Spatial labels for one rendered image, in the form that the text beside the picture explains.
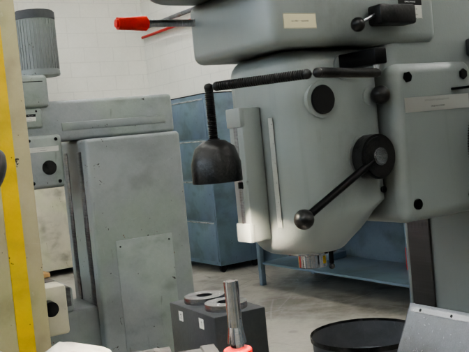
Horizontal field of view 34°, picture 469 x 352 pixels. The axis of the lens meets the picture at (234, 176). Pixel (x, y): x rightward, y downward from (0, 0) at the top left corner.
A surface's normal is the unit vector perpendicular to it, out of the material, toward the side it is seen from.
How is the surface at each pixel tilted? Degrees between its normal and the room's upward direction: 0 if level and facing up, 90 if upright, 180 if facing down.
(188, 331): 90
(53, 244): 90
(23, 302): 90
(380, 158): 90
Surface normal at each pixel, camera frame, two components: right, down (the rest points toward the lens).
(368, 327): -0.22, 0.01
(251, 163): 0.53, 0.00
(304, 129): 0.07, 0.04
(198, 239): -0.84, 0.11
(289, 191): -0.49, 0.09
